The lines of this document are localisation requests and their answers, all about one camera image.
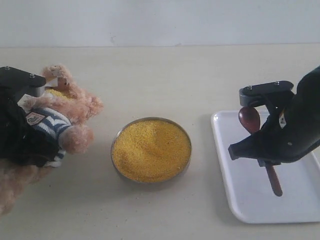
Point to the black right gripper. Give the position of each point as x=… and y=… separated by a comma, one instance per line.
x=289, y=135

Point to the white rectangular plastic tray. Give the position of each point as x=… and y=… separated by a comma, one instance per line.
x=247, y=187

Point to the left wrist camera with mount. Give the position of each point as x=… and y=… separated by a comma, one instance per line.
x=17, y=82

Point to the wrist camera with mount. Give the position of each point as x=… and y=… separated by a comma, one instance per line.
x=17, y=82
x=274, y=95

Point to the pink teddy bear striped shirt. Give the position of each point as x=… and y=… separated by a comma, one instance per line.
x=76, y=105

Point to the dark brown wooden spoon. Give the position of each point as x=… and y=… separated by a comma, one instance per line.
x=250, y=120

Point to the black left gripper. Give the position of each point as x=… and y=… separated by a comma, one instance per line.
x=29, y=137

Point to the metal bowl of yellow millet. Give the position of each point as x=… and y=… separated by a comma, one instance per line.
x=151, y=150

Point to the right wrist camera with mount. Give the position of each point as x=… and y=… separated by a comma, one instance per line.
x=274, y=95

